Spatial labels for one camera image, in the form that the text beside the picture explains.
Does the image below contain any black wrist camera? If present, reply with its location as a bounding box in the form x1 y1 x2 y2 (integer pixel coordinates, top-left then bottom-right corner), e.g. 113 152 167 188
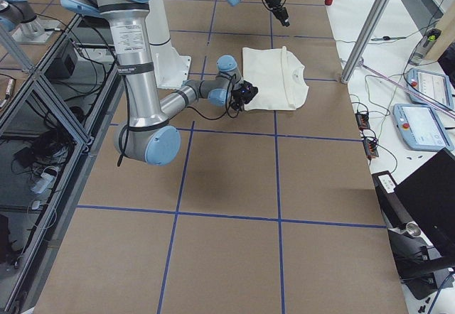
230 81 258 112

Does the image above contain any near blue teach pendant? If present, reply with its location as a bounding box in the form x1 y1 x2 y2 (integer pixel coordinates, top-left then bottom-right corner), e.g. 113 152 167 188
392 104 454 152

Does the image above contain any reacher grabber stick white claw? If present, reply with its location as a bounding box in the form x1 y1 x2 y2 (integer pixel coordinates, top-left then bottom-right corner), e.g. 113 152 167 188
358 60 454 119

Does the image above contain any cream long-sleeve cat shirt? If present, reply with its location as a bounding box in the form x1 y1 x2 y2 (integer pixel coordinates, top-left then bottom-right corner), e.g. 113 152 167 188
242 46 309 111

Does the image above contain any blue teach pendant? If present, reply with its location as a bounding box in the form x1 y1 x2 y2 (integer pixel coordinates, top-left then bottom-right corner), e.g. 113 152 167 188
405 68 454 110
392 104 454 152

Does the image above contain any far blue teach pendant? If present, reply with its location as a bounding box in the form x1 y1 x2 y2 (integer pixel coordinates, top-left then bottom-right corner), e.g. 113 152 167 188
405 68 454 110

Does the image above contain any aluminium frame post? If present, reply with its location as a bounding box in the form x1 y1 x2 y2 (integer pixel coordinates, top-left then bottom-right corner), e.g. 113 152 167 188
341 0 389 84

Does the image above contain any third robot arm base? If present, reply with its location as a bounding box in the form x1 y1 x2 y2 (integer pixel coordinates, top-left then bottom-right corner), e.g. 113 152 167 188
1 0 62 45

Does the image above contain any orange black connector box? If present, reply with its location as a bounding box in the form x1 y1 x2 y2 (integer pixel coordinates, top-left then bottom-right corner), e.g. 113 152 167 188
363 137 379 161
355 112 370 131

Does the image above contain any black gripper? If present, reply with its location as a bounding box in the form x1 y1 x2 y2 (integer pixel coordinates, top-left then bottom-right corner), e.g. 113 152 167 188
272 6 290 27

